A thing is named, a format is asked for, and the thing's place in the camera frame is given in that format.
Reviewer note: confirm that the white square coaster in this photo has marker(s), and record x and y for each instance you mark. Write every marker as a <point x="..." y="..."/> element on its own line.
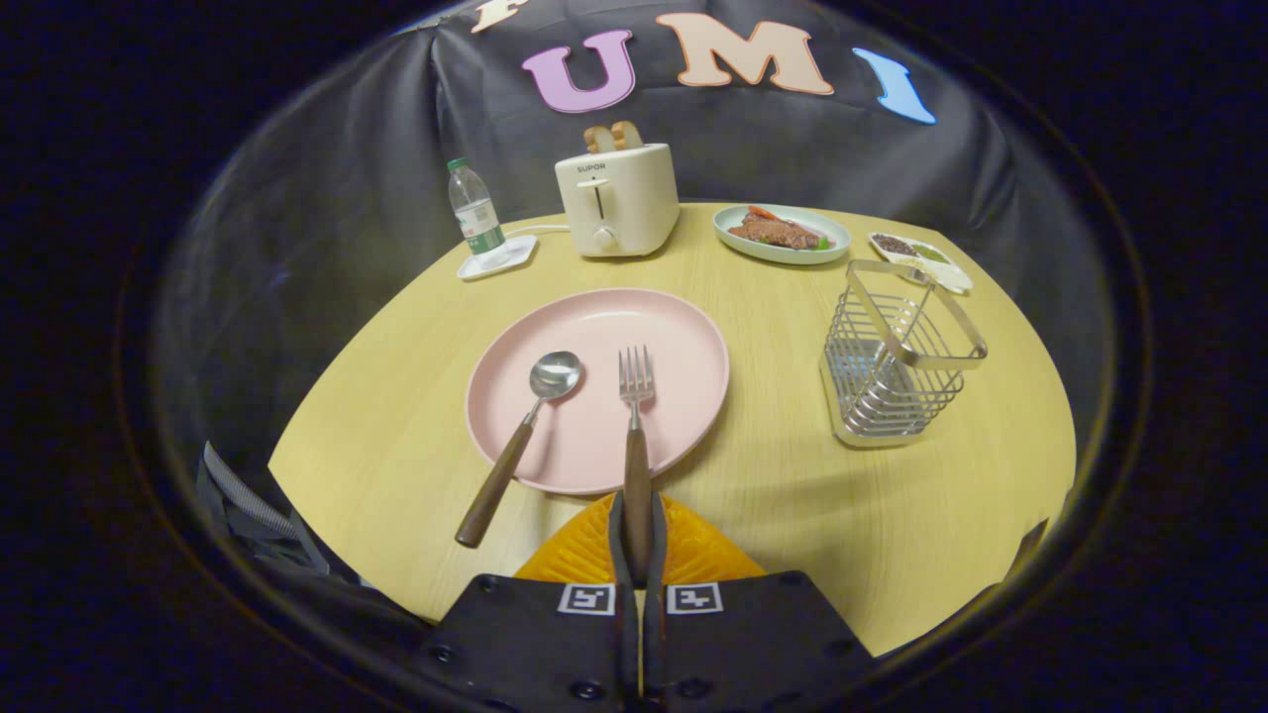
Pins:
<point x="510" y="257"/>

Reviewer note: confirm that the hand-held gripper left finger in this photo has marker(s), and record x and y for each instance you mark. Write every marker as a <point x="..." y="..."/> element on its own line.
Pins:
<point x="535" y="644"/>

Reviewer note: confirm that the orange carrot strip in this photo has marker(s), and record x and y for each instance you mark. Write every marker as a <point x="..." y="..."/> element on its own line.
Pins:
<point x="765" y="212"/>

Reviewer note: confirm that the toasted bread slice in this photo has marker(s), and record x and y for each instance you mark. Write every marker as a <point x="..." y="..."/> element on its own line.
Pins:
<point x="598" y="140"/>
<point x="628" y="135"/>

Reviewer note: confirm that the pink plate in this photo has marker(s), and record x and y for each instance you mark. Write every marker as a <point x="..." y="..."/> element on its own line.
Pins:
<point x="594" y="327"/>

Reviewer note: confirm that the black backdrop cloth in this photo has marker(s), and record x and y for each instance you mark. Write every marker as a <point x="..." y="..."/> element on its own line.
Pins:
<point x="327" y="198"/>

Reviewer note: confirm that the white divided seasoning dish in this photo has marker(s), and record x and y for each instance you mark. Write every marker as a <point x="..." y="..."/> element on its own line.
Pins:
<point x="951" y="275"/>

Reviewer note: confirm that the pale green plate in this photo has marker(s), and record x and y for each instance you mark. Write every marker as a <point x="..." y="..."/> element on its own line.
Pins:
<point x="783" y="255"/>

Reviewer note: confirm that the cream toaster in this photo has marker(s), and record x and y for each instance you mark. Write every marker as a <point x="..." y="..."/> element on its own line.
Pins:
<point x="634" y="198"/>

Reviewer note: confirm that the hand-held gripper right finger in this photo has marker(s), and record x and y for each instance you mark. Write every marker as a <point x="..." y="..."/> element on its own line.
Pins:
<point x="753" y="644"/>

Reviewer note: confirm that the brown steak piece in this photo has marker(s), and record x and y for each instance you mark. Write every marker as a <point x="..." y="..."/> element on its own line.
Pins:
<point x="773" y="234"/>

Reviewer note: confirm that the clear plastic water bottle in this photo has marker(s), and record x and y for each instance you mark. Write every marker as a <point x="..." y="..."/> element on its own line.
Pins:
<point x="476" y="213"/>

